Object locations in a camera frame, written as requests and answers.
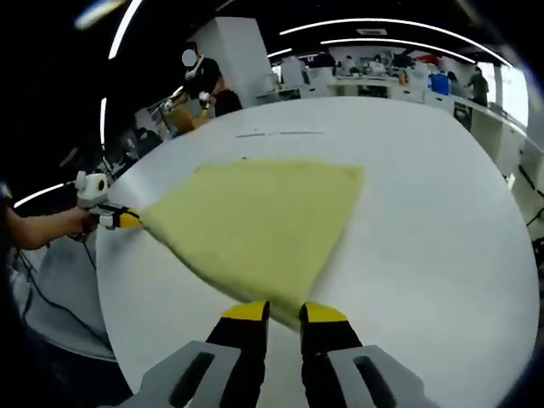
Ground blue crate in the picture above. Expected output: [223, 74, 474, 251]
[428, 72, 451, 95]

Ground brown cardboard box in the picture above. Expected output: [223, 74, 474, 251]
[167, 105, 203, 133]

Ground short ceiling light strip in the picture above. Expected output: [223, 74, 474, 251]
[320, 37, 475, 63]

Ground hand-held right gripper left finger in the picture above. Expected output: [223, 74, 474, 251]
[99, 299, 271, 408]

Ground yellow blue grey garment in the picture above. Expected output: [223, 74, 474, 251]
[139, 156, 366, 332]

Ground long ceiling light strip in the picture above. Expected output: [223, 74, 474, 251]
[279, 17, 501, 59]

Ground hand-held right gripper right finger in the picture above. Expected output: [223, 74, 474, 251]
[298, 301, 443, 408]

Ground white square pillar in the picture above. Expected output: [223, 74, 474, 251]
[186, 15, 275, 107]

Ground long white counter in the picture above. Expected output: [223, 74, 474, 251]
[326, 78, 528, 171]

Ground person's left hand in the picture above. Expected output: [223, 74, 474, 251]
[70, 208, 99, 235]

